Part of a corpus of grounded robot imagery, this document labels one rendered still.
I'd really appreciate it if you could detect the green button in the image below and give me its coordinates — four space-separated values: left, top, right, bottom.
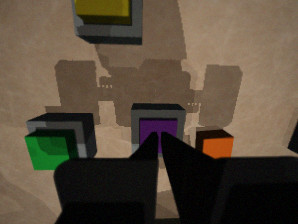
24 113 97 170

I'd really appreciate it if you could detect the yellow button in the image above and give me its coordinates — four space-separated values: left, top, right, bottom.
71 0 142 45

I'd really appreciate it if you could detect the purple button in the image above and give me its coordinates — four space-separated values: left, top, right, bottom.
131 103 186 157

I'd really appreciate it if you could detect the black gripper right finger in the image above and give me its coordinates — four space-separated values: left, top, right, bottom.
161 132 298 224

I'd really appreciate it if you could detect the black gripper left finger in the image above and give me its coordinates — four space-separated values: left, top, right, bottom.
54 132 159 224

